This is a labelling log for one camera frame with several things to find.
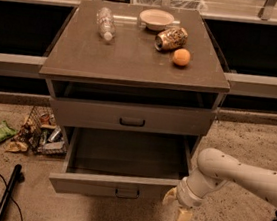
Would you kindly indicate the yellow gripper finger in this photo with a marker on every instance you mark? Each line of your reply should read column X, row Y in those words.
column 170, row 196
column 183, row 214

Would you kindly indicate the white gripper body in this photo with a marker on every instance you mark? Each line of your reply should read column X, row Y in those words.
column 185, row 196

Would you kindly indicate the grey drawer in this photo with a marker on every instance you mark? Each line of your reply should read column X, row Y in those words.
column 132, row 117
column 124, row 164

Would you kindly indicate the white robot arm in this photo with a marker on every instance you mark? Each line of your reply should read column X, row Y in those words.
column 214, row 169

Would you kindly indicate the grey top drawer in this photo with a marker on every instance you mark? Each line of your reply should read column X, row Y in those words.
column 132, row 117

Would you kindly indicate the grey drawer cabinet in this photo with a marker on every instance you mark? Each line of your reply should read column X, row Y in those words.
column 129, row 69

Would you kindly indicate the orange fruit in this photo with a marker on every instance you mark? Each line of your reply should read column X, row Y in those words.
column 181, row 57

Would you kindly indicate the crushed gold can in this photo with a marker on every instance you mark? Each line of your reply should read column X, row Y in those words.
column 171, row 39

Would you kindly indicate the crumpled tan wrapper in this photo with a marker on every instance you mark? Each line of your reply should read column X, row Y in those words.
column 16, row 147

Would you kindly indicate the white bowl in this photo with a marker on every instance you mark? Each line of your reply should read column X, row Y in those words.
column 155, row 19

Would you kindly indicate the clear plastic water bottle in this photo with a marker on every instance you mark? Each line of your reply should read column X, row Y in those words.
column 106, row 25

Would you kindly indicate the clear plastic bin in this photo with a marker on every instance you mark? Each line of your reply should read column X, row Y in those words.
column 198, row 5

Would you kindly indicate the wire basket with trash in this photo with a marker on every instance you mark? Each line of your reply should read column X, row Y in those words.
column 43, row 135

